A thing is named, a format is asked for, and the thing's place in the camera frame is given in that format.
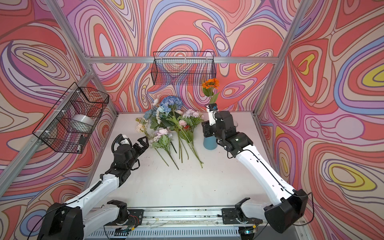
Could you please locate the purple and pink mixed bouquet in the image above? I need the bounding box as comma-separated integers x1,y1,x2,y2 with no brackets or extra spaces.
150,128,179,170

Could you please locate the orange gerbera flower stem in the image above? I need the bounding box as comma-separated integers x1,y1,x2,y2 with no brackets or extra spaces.
202,78,220,104

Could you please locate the bright blue hydrangea stem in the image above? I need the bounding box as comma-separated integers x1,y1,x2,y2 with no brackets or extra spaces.
160,96,204,168

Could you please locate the red gerbera flower stem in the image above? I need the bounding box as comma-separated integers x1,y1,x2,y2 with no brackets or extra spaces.
180,125,193,150

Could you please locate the white poppy flower stem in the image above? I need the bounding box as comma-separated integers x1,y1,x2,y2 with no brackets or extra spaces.
152,99,164,125

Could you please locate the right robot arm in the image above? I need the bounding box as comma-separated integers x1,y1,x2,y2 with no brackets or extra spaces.
202,105,309,234

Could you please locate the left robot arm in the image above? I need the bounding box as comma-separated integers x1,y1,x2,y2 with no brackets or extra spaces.
38,134,149,240

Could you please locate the teal ceramic vase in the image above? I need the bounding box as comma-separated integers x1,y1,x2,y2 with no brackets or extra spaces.
203,136,218,150

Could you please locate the cream rose spray stem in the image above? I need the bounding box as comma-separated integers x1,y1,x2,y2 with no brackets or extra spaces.
136,118,150,138

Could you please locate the pink small flower bunch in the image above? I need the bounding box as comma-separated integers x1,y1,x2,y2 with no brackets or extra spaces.
179,109,203,132

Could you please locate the dusty blue hydrangea stem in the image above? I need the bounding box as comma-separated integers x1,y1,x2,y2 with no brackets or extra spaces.
144,107,164,130

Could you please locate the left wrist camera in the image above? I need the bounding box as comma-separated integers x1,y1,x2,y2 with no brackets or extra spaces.
118,135,132,147

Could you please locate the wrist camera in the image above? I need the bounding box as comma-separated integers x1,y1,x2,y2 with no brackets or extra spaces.
118,135,132,147
206,103,218,126

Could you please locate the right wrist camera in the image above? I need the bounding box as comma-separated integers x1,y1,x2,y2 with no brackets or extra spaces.
206,103,218,126

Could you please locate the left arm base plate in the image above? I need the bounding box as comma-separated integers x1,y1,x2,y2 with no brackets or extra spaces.
107,209,144,227

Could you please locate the black wire basket left wall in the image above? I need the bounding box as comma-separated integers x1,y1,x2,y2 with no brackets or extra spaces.
33,83,110,154

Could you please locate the black wire basket wall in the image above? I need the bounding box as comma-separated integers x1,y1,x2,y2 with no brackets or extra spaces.
151,51,217,86
33,83,110,154

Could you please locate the black wire basket back wall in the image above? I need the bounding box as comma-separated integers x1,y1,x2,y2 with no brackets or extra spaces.
151,51,217,86

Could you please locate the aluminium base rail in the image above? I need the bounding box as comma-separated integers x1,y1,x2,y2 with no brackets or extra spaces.
85,206,311,240

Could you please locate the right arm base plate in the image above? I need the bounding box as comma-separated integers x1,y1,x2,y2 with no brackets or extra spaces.
217,208,263,226

